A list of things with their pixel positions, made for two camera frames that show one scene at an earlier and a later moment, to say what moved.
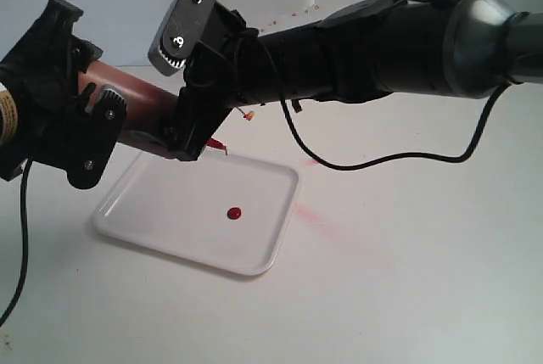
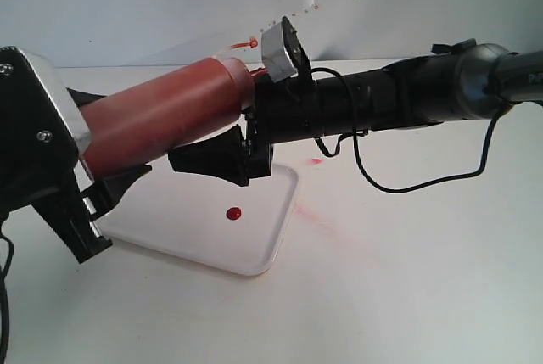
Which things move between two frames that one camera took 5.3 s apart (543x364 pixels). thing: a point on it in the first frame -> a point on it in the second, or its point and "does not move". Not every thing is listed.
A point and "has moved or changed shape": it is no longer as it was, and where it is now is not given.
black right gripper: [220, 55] -> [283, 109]
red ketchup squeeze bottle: [151, 108] has moved or changed shape
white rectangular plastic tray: [224, 210] does not move
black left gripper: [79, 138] -> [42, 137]
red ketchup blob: [234, 213] does not move
